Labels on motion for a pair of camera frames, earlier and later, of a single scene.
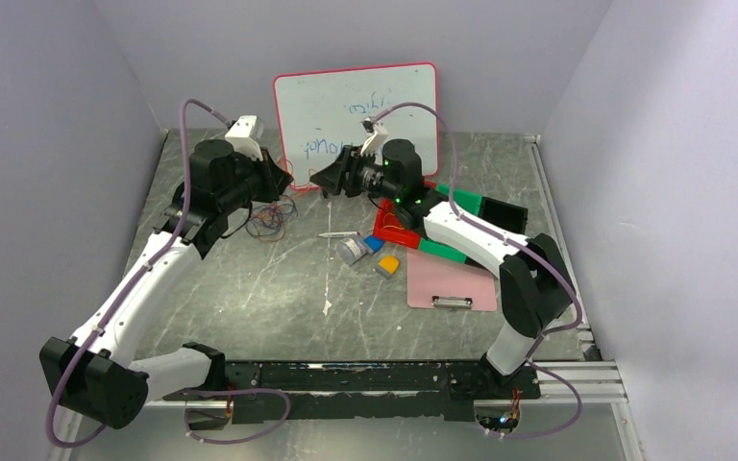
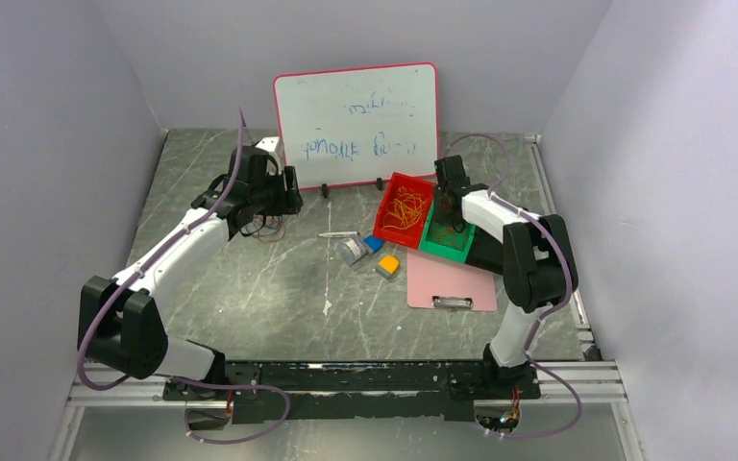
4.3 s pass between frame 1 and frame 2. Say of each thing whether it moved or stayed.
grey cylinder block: stayed
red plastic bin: stayed
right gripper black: moved
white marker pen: stayed
